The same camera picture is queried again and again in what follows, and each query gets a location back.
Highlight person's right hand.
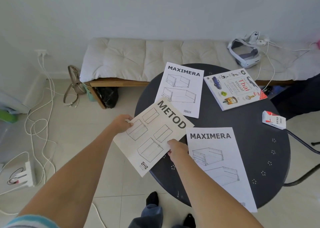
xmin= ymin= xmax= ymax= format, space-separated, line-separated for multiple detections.
xmin=167 ymin=139 xmax=191 ymax=171

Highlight beige handbag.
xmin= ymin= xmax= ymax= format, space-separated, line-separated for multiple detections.
xmin=63 ymin=65 xmax=87 ymax=109

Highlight wooden bench frame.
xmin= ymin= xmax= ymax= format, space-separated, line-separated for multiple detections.
xmin=84 ymin=77 xmax=297 ymax=110

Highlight white power strip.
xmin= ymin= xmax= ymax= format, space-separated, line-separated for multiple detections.
xmin=23 ymin=160 xmax=36 ymax=187

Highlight person's black right sock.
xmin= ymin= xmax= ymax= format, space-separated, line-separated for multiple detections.
xmin=183 ymin=213 xmax=197 ymax=228

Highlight person's black sock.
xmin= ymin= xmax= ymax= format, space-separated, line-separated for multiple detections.
xmin=145 ymin=191 xmax=160 ymax=207
xmin=183 ymin=213 xmax=197 ymax=228

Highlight black plastic bag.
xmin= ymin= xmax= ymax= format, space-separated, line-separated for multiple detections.
xmin=96 ymin=86 xmax=119 ymax=109

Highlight small white red box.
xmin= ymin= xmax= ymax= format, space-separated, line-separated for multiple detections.
xmin=262 ymin=110 xmax=287 ymax=130

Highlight person's blue jeans leg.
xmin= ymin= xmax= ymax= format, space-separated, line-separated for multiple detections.
xmin=130 ymin=204 xmax=165 ymax=228

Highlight person's striped sleeve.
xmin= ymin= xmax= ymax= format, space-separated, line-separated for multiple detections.
xmin=4 ymin=215 xmax=60 ymax=228

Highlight white charger cable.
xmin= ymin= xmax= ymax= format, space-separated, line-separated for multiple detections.
xmin=257 ymin=37 xmax=317 ymax=91

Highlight person's black left sock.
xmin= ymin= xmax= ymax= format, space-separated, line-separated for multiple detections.
xmin=145 ymin=191 xmax=160 ymax=207

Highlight black metal tube leg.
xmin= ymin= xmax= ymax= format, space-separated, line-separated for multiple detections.
xmin=283 ymin=164 xmax=320 ymax=187
xmin=286 ymin=130 xmax=320 ymax=154

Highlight cream cabinet instruction booklet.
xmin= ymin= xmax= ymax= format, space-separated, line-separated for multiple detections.
xmin=113 ymin=96 xmax=195 ymax=178

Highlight white illustrated dictionary book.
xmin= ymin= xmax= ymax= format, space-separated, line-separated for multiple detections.
xmin=203 ymin=68 xmax=268 ymax=111

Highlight white floor cables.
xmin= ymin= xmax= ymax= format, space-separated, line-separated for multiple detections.
xmin=0 ymin=55 xmax=66 ymax=215

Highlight dark navy cloth item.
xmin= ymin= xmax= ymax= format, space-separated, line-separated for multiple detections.
xmin=269 ymin=73 xmax=320 ymax=121

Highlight cream tufted bench cushion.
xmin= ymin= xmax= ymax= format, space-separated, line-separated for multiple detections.
xmin=79 ymin=37 xmax=320 ymax=83

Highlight person's left forearm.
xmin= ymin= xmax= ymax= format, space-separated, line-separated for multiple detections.
xmin=15 ymin=125 xmax=120 ymax=219

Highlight white drawer instruction booklet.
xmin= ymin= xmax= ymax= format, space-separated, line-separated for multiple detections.
xmin=155 ymin=62 xmax=205 ymax=119
xmin=185 ymin=127 xmax=258 ymax=213

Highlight person's left hand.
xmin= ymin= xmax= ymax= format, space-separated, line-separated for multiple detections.
xmin=110 ymin=114 xmax=134 ymax=135

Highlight white grey headset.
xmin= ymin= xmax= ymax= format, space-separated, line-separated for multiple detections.
xmin=227 ymin=31 xmax=261 ymax=69

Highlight person's right forearm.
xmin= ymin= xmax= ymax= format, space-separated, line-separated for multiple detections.
xmin=172 ymin=158 xmax=265 ymax=228

